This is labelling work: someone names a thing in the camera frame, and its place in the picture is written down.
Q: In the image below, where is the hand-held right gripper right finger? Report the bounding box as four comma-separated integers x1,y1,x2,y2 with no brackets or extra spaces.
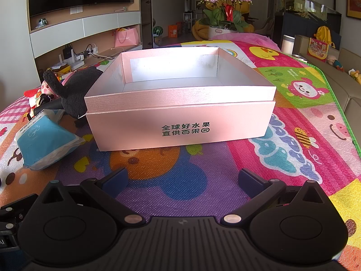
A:
220,168,332,228

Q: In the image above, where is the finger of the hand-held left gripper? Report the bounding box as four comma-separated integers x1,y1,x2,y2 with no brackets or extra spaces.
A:
0,193,38,233

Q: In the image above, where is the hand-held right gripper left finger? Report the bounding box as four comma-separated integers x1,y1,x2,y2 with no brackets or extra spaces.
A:
38,167,144,228

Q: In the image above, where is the blue tissue pack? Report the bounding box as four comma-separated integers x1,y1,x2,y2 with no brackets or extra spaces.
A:
15,110,86,171

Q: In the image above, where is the pink gift box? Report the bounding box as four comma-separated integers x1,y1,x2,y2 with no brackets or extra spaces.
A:
84,47,277,153

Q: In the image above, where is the black plush toy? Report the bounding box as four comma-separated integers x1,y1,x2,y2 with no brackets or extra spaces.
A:
42,66,103,127

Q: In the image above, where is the cartoon figurine toy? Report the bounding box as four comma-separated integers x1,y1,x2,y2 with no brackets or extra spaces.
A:
24,79,61,119

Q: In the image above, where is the colourful cartoon play mat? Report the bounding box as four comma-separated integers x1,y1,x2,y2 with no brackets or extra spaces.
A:
0,32,361,271

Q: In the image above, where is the yellow box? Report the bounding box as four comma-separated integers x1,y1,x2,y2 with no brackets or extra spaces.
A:
52,63,72,75

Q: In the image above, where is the white power strip with plugs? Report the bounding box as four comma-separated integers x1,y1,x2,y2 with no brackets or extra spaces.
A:
75,44,99,61

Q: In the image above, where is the beige sofa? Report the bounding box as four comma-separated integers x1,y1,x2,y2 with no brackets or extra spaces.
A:
293,34,361,136

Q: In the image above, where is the white cylinder appliance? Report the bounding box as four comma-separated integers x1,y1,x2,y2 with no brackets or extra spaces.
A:
282,35,295,55

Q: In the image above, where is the pink paper gift bag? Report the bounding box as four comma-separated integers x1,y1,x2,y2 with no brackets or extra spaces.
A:
114,28,140,47

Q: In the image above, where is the red printed gift bag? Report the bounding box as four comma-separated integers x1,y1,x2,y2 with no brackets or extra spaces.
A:
308,37,330,63

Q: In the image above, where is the large yellow plush toy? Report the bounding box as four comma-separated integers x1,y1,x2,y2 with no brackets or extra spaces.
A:
192,1,254,41

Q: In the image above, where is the yellow backpack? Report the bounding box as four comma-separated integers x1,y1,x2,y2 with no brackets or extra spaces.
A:
315,25,336,48

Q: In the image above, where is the dark sideboard cabinet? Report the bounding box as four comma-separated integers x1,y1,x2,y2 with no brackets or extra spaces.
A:
273,11,343,53

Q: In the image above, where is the wooden TV wall cabinet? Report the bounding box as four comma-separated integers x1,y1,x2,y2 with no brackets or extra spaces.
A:
27,0,154,75

